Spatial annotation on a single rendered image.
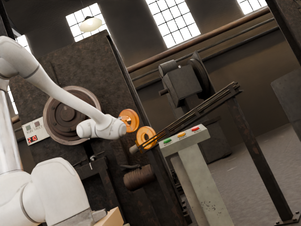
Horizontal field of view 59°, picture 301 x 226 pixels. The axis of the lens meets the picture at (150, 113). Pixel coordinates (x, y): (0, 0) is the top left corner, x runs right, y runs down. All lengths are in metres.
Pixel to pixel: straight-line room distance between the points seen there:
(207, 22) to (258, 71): 2.23
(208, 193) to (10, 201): 0.82
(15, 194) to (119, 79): 1.45
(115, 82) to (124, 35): 6.81
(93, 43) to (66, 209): 1.73
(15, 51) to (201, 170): 0.96
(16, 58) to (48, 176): 0.53
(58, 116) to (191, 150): 1.18
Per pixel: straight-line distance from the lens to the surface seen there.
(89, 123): 1.52
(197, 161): 1.30
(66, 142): 2.18
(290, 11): 5.59
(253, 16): 8.68
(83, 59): 2.44
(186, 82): 6.31
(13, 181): 1.14
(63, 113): 2.12
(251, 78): 8.78
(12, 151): 1.20
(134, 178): 1.89
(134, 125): 1.76
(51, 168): 1.01
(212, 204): 1.32
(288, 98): 3.86
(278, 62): 9.18
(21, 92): 2.59
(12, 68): 1.30
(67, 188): 1.00
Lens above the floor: 0.54
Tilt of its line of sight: 10 degrees up
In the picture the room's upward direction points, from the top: 23 degrees counter-clockwise
